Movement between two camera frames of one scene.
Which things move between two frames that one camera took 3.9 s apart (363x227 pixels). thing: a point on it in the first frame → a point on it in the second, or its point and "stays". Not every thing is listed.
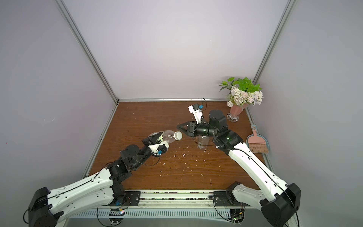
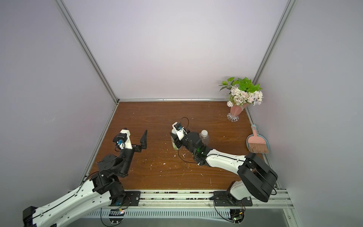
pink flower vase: (235, 110) stays
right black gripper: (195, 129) → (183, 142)
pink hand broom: (257, 144) stays
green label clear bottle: (168, 136) → (174, 145)
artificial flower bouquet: (242, 91) stays
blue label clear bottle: (203, 141) stays
